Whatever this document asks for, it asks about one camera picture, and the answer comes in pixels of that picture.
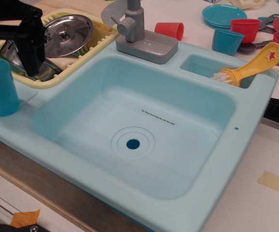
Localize shiny steel pot lid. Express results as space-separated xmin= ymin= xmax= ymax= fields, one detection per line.
xmin=44 ymin=14 xmax=94 ymax=58

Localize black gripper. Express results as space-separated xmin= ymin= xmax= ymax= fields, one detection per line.
xmin=0 ymin=0 xmax=47 ymax=75

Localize beige masking tape strip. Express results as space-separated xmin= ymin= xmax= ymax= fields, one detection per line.
xmin=258 ymin=171 xmax=279 ymax=192

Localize light blue toy sink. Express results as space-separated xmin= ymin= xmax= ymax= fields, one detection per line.
xmin=0 ymin=42 xmax=278 ymax=232

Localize wooden sink base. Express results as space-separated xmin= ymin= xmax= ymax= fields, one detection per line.
xmin=0 ymin=142 xmax=146 ymax=232

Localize tall blue plastic cup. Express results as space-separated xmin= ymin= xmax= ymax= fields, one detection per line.
xmin=0 ymin=59 xmax=19 ymax=117

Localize black device with screw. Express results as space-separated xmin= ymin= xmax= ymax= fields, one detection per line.
xmin=0 ymin=224 xmax=48 ymax=232

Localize short blue plastic cup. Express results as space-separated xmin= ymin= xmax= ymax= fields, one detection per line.
xmin=212 ymin=29 xmax=244 ymax=56

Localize grey toy faucet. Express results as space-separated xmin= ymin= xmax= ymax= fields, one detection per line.
xmin=110 ymin=0 xmax=178 ymax=64

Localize grey plastic utensil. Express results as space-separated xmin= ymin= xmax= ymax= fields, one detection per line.
xmin=258 ymin=14 xmax=279 ymax=34

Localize white plastic plate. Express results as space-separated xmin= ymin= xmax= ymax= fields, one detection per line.
xmin=101 ymin=0 xmax=127 ymax=29

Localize red cup upright middle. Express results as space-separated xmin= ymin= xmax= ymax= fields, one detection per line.
xmin=230 ymin=18 xmax=261 ymax=44

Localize yellow dish brush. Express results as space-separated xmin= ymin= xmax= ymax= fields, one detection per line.
xmin=211 ymin=42 xmax=279 ymax=87

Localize grey plastic spoon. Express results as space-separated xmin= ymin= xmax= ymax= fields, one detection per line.
xmin=237 ymin=40 xmax=273 ymax=54

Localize orange tape piece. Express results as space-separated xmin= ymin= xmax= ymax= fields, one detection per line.
xmin=10 ymin=209 xmax=41 ymax=228

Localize stack of blue plates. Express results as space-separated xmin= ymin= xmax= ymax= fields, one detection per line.
xmin=202 ymin=4 xmax=248 ymax=28

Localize red cup lying sideways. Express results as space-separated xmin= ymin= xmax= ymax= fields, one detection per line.
xmin=154 ymin=22 xmax=184 ymax=41

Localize cream plastic object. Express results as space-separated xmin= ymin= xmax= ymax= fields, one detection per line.
xmin=230 ymin=0 xmax=266 ymax=10

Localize pale yellow dish rack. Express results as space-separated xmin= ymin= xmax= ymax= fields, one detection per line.
xmin=11 ymin=8 xmax=119 ymax=89

